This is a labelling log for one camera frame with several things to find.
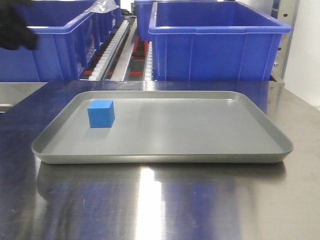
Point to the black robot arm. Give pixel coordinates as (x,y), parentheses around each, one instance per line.
(13,29)

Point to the white roller track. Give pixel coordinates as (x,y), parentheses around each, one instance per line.
(101,70)

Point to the blue bin rear right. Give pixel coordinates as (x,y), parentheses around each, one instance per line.
(143,12)

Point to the blue bin front right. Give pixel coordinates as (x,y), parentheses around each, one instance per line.
(213,41)

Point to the grey metal tray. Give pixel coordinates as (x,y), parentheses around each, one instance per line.
(164,127)

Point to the blue bin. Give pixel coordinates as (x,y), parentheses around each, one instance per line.
(143,12)
(108,21)
(68,40)
(213,41)

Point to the clear plastic bag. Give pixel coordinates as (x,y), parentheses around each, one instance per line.
(103,6)

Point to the steel centre divider rail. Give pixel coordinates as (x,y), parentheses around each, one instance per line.
(122,68)

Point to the blue bin front left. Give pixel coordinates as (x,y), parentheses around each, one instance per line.
(68,40)

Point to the blue foam cube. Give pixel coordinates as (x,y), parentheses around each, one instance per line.
(101,113)

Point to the blue bin rear left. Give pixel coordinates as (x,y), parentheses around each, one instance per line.
(108,21)

